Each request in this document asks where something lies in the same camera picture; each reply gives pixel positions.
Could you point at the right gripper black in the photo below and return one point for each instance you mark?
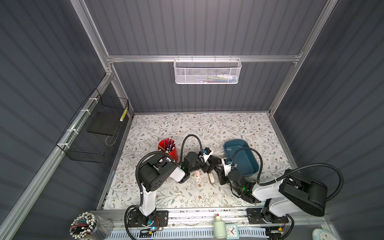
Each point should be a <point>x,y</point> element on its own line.
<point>221,176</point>

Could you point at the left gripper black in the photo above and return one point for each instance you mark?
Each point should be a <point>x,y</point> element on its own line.
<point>206,168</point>

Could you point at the teal plastic tray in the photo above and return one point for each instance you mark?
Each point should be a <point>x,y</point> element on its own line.
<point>245,160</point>

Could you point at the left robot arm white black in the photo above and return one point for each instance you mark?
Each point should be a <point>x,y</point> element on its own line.
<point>156,167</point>

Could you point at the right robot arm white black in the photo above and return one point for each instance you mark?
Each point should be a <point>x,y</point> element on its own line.
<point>294,193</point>

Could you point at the red pen cup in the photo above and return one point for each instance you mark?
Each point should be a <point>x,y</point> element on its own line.
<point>169,146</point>

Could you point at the white glue bottle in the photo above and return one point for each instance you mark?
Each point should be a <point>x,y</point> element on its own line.
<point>219,227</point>

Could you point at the small teal clock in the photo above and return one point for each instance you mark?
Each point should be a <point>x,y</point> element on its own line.
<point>232,232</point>

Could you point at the yellow marker in side basket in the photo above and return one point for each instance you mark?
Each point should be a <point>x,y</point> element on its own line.
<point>123,114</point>

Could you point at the white round device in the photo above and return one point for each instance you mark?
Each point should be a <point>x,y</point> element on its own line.
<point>320,234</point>

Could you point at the clear jar of pencils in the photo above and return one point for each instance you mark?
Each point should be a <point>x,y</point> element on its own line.
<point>88,226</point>

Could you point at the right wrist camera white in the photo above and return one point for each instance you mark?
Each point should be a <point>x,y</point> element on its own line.
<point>227,165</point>

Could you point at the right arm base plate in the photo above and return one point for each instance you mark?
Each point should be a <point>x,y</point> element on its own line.
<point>258,216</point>

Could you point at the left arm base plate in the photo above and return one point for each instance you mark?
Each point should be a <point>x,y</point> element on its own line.
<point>136,219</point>

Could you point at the white wire wall basket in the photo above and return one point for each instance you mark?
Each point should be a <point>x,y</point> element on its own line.
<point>207,71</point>

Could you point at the black wire side basket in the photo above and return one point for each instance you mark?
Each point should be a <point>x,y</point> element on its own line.
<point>97,133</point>

